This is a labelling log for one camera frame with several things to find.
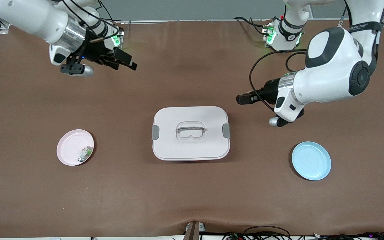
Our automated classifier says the light blue round plate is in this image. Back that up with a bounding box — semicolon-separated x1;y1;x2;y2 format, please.
291;141;332;181

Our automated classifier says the pale pink lidded box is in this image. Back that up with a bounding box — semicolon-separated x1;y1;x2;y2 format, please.
152;106;231;161

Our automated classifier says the pink round plate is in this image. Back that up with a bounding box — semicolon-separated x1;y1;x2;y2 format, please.
56;129;95;166

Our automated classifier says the brown table mat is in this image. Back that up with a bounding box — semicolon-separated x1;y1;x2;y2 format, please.
0;20;384;239

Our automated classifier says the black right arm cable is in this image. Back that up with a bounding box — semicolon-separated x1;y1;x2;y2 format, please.
60;0;126;44

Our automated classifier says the black left arm base cable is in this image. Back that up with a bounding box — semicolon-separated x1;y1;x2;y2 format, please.
234;16;274;36

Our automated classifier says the grey box lid handle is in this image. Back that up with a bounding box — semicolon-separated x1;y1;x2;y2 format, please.
177;124;206;134

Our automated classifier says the green and white switch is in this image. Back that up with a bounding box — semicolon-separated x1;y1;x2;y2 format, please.
78;145;94;163

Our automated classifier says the black looped cable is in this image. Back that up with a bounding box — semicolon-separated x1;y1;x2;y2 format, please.
244;225;291;240

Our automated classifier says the metal table edge bracket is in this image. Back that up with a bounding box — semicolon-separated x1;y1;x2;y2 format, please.
184;221;206;240

